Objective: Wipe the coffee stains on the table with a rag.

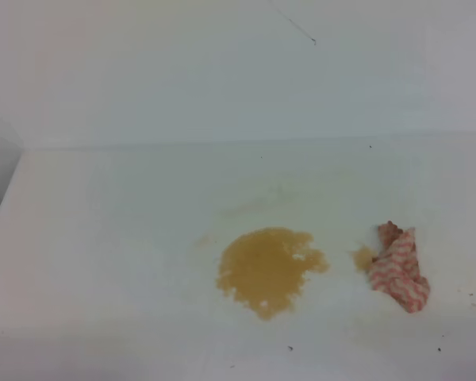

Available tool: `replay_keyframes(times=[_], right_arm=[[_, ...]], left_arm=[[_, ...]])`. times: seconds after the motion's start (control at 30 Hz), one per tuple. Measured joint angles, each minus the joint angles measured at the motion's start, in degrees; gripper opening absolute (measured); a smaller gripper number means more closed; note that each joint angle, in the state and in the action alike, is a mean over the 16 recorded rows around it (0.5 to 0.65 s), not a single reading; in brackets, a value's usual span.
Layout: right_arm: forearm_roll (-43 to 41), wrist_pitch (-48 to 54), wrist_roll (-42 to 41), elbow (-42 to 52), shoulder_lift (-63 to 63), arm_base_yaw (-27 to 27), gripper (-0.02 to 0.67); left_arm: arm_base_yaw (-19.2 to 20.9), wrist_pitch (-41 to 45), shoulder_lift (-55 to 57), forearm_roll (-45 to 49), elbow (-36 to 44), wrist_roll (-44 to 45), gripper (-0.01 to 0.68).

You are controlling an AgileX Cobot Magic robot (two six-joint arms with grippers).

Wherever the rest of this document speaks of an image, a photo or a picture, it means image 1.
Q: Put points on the pink white striped rag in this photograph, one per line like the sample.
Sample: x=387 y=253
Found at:
x=396 y=270

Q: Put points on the large brown coffee stain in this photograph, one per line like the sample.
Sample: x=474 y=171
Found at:
x=265 y=270

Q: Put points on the small brown coffee stain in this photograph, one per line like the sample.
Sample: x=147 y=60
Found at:
x=363 y=257

